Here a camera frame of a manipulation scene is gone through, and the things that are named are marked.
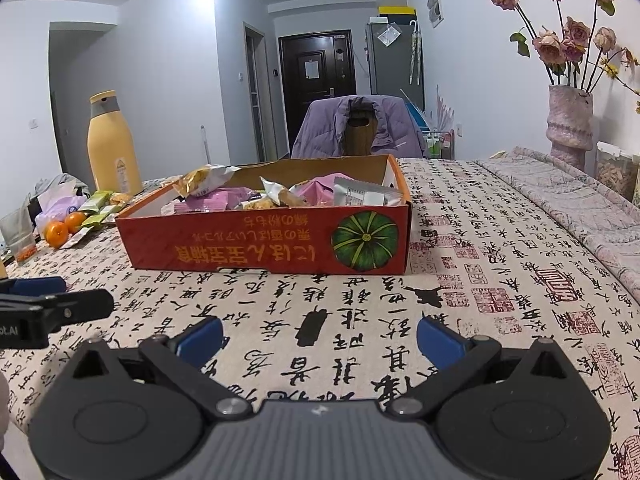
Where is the yellow brown snack packet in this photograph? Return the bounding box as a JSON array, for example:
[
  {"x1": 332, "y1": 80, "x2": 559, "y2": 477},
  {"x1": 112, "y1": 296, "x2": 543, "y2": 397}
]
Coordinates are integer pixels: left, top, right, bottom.
[{"x1": 171, "y1": 164, "x2": 242, "y2": 199}]

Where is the dried pink rose bouquet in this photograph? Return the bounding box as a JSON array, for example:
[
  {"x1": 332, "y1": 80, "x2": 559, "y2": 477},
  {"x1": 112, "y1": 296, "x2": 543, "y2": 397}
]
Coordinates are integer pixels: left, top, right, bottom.
[{"x1": 482, "y1": 0, "x2": 640, "y2": 113}]

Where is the clear storage container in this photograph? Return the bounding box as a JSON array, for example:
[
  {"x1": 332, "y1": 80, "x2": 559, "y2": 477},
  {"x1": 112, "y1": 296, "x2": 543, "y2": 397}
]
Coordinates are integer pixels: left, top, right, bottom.
[{"x1": 595, "y1": 141, "x2": 640, "y2": 202}]

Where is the pink rack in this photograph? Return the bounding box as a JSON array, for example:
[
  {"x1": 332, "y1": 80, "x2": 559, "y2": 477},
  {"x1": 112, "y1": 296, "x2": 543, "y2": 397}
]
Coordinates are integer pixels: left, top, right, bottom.
[{"x1": 400, "y1": 85, "x2": 457, "y2": 160}]

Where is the pink snack packet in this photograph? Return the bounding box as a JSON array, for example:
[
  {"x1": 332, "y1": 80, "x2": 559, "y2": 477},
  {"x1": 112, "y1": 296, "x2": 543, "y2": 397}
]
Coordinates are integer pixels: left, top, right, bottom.
[
  {"x1": 175, "y1": 187, "x2": 256, "y2": 214},
  {"x1": 290, "y1": 174, "x2": 347, "y2": 207}
]

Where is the grey black cloth bundle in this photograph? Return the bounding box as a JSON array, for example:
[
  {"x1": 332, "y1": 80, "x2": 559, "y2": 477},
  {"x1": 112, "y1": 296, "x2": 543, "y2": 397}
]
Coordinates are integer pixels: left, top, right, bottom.
[{"x1": 34, "y1": 173, "x2": 92, "y2": 201}]

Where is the wooden chair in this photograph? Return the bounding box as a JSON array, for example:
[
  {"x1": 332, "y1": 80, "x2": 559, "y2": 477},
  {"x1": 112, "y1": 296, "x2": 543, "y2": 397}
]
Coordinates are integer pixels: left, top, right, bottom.
[{"x1": 345, "y1": 110, "x2": 376, "y2": 157}]

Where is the grey refrigerator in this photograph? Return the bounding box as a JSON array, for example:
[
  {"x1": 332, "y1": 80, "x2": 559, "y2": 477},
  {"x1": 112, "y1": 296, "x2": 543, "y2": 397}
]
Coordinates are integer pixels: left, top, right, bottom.
[{"x1": 364, "y1": 20, "x2": 426, "y2": 111}]

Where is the pink ribbed vase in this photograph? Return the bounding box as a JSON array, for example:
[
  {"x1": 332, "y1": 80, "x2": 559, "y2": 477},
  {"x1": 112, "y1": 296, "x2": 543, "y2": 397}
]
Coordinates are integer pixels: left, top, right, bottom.
[{"x1": 545, "y1": 84, "x2": 595, "y2": 171}]

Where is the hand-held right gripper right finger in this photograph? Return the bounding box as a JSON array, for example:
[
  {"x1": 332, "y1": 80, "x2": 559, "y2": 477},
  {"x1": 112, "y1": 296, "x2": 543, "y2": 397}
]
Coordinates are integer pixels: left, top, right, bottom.
[{"x1": 386, "y1": 316, "x2": 576, "y2": 418}]

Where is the dark entrance door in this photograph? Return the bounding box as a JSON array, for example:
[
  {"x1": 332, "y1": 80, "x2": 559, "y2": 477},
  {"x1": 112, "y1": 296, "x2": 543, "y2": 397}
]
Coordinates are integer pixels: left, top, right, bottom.
[{"x1": 278, "y1": 30, "x2": 357, "y2": 158}]

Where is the grey interior door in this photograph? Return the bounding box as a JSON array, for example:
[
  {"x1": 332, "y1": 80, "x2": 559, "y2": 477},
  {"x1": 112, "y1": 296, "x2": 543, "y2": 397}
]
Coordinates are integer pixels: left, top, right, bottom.
[{"x1": 243, "y1": 22, "x2": 268, "y2": 163}]

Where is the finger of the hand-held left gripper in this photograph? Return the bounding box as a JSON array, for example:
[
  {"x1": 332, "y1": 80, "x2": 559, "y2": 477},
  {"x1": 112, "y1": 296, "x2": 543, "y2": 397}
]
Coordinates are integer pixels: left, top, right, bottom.
[
  {"x1": 30, "y1": 289, "x2": 115, "y2": 332},
  {"x1": 0, "y1": 275, "x2": 68, "y2": 297}
]

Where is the yellow thermos bottle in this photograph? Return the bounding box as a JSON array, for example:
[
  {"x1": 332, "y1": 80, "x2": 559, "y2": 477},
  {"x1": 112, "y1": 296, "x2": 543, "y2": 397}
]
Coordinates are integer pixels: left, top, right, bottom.
[{"x1": 87, "y1": 90, "x2": 144, "y2": 196}]

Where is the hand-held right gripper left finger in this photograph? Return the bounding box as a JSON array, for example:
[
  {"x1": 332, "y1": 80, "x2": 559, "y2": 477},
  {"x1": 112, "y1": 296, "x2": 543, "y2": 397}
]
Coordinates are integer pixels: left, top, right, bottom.
[{"x1": 70, "y1": 316, "x2": 253, "y2": 419}]

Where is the grey quilted cloth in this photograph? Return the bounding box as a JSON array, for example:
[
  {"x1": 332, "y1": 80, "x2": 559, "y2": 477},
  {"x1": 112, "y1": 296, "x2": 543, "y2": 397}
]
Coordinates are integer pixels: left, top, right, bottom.
[{"x1": 475, "y1": 146, "x2": 640, "y2": 306}]

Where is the gold silver cracker packet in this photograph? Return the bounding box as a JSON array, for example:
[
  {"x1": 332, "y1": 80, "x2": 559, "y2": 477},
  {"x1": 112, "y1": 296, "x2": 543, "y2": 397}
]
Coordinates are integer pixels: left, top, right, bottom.
[{"x1": 260, "y1": 176, "x2": 309, "y2": 207}]

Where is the yellow black box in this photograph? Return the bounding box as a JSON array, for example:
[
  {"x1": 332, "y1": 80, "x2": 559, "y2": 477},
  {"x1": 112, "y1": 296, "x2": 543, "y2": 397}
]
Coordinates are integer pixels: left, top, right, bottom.
[{"x1": 378, "y1": 6, "x2": 418, "y2": 22}]

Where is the red orange cardboard box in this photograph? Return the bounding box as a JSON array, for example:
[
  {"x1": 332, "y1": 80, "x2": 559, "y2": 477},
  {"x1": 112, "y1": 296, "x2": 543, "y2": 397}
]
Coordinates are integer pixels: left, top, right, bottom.
[{"x1": 115, "y1": 154, "x2": 413, "y2": 277}]

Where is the purple puffer jacket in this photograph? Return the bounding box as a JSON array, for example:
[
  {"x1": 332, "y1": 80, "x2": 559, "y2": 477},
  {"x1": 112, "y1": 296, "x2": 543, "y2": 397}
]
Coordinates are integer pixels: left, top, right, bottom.
[{"x1": 291, "y1": 95, "x2": 428, "y2": 160}]

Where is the purple tissue pack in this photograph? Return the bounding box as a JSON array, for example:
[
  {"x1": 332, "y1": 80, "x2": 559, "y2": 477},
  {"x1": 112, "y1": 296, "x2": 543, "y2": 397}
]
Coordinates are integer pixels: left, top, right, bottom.
[{"x1": 34, "y1": 195, "x2": 87, "y2": 233}]

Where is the folded white umbrella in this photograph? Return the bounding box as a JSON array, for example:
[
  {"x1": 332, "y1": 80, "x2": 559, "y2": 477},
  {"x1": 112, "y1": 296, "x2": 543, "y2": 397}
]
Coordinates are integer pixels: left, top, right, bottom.
[{"x1": 409, "y1": 21, "x2": 423, "y2": 86}]

